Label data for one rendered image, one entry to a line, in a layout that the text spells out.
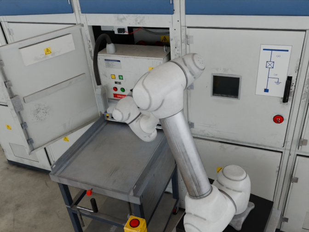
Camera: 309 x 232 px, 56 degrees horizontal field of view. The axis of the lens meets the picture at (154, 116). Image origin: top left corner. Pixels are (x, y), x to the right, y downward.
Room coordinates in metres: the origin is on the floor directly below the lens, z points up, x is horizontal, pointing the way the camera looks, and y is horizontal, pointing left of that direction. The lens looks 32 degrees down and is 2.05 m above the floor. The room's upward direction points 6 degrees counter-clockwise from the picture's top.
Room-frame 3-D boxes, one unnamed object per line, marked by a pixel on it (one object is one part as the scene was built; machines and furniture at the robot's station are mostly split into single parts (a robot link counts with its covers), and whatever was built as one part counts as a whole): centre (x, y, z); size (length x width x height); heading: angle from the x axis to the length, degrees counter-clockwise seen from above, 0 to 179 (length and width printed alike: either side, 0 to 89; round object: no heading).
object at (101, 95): (1.83, 0.36, 1.09); 0.08 x 0.05 x 0.17; 155
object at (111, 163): (1.54, 0.26, 0.82); 0.68 x 0.62 x 0.06; 155
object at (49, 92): (1.82, 0.66, 1.21); 0.63 x 0.07 x 0.74; 131
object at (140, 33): (2.41, -0.15, 1.28); 0.58 x 0.02 x 0.19; 65
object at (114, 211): (1.54, 0.26, 0.46); 0.64 x 0.58 x 0.66; 155
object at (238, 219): (1.00, -0.35, 0.87); 0.22 x 0.18 x 0.06; 138
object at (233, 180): (0.97, -0.33, 1.00); 0.18 x 0.16 x 0.22; 134
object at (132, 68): (1.81, 0.14, 1.15); 0.48 x 0.01 x 0.48; 65
